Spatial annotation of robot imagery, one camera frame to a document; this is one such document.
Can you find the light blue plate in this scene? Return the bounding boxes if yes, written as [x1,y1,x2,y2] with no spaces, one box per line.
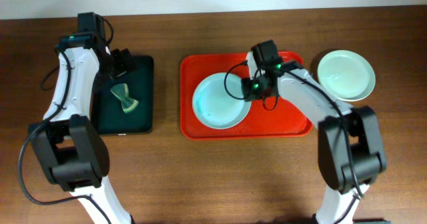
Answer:
[192,73,251,129]

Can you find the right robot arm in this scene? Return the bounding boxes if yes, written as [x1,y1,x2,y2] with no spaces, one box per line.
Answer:
[242,40,387,223]

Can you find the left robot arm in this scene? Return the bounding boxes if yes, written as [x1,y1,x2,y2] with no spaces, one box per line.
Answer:
[17,12,134,223]

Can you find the black rectangular tray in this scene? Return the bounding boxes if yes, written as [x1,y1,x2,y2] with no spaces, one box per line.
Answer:
[91,55,154,135]

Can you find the mint green plate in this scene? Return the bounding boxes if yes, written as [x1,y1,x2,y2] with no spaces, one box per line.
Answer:
[317,50,376,96]

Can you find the green yellow scrub sponge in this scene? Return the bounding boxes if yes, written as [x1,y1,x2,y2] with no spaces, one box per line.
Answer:
[110,83,139,113]

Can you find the red plastic tray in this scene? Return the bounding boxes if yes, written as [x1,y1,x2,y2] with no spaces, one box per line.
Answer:
[180,53,312,140]

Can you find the cream white plate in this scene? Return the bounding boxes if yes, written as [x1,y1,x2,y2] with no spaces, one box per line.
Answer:
[332,85,375,102]

